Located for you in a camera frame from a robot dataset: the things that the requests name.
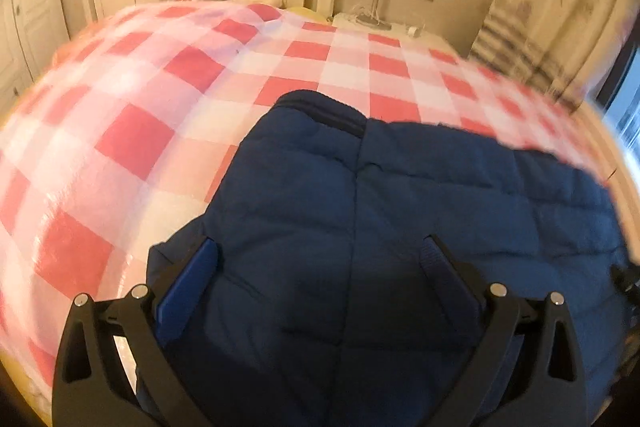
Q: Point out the striped cream curtain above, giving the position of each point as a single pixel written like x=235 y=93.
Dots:
x=540 y=7

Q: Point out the navy blue puffer jacket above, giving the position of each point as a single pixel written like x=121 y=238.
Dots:
x=375 y=207

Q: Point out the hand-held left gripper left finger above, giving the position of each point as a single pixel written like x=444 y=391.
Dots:
x=187 y=292

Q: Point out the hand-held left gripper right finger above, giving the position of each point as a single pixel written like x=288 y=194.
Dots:
x=450 y=287

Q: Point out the white nightstand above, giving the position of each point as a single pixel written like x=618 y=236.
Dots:
x=430 y=38

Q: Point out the window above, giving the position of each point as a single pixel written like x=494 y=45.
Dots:
x=625 y=107

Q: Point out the plain yellow pillow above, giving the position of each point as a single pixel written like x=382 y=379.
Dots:
x=307 y=12

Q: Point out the white panelled wardrobe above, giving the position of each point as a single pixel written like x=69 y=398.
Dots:
x=30 y=17

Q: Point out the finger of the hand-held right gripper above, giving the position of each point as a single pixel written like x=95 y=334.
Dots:
x=625 y=281

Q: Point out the red white checkered bed sheet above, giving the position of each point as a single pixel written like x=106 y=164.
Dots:
x=150 y=82

